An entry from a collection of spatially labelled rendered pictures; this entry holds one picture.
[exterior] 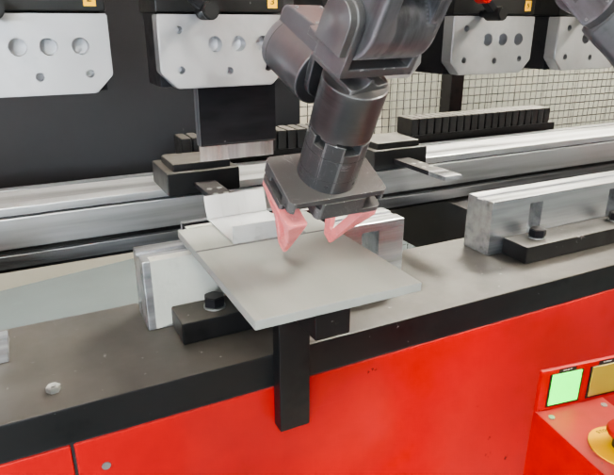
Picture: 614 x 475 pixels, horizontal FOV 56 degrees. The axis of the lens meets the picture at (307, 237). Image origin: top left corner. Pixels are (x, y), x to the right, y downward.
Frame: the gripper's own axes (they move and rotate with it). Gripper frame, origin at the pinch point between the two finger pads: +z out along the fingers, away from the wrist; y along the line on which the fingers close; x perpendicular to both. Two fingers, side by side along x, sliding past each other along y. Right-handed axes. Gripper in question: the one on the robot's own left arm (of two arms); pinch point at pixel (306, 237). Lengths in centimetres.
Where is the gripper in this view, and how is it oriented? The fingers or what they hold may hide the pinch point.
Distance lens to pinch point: 61.0
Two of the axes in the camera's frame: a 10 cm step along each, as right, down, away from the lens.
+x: 4.0, 7.3, -5.6
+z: -2.1, 6.6, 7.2
